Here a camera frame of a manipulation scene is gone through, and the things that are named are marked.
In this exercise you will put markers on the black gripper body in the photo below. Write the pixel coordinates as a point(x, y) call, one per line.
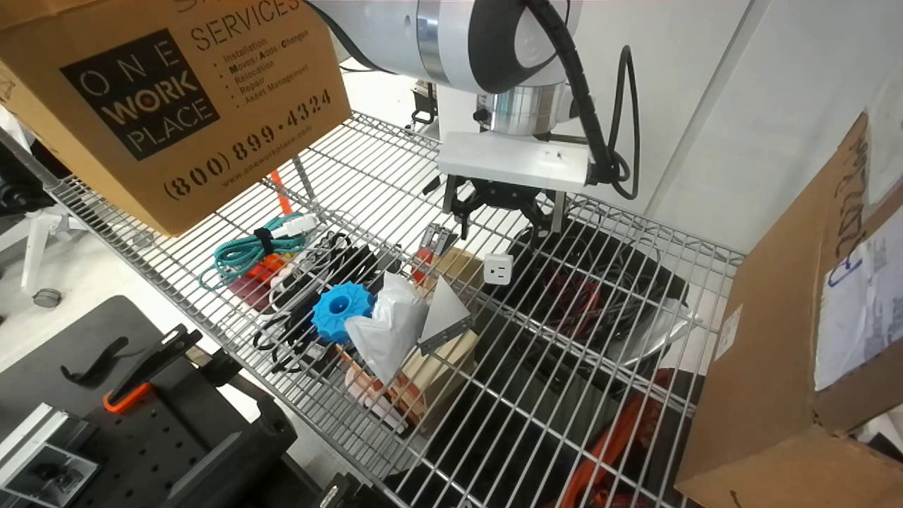
point(496, 191)

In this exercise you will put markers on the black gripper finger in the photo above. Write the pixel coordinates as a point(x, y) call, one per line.
point(451, 192)
point(557, 214)

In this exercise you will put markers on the white charger head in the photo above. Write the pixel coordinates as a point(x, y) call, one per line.
point(496, 270)

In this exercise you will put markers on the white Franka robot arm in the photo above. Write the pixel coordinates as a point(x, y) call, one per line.
point(395, 33)

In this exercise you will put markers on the black bag under shelf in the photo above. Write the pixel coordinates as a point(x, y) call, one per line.
point(583, 273)

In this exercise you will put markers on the small brown cardboard box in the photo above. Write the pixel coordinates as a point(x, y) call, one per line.
point(463, 270)

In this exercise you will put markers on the grey triangular sheet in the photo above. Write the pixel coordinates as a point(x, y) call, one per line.
point(440, 315)

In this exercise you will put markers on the white plastic bag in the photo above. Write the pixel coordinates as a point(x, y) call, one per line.
point(389, 329)

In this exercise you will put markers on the blue plastic gear spool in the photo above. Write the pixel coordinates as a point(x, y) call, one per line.
point(340, 315)

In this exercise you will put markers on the orange screwdriver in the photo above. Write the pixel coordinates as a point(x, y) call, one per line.
point(279, 192)

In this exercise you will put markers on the wooden block box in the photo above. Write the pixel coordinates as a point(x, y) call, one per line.
point(440, 372)

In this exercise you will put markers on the orange small box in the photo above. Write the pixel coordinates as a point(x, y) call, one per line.
point(262, 273)

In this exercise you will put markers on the black scissors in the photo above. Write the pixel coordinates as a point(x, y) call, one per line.
point(272, 341)

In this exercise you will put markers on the printed cardboard box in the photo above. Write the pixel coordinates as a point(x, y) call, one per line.
point(262, 58)

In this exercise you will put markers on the orange tool under shelf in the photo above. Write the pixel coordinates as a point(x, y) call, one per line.
point(609, 453)

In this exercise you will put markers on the plain open cardboard box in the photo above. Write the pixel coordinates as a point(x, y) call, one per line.
point(780, 377)

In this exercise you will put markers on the white paper sheet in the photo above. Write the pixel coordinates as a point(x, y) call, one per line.
point(861, 311)

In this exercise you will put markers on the black hook tool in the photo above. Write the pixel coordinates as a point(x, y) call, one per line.
point(89, 372)

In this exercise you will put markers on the white flat strip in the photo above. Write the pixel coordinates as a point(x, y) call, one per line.
point(28, 431)

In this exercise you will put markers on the black and white photo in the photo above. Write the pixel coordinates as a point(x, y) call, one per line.
point(52, 475)

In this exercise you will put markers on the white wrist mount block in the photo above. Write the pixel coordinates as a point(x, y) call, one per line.
point(511, 160)

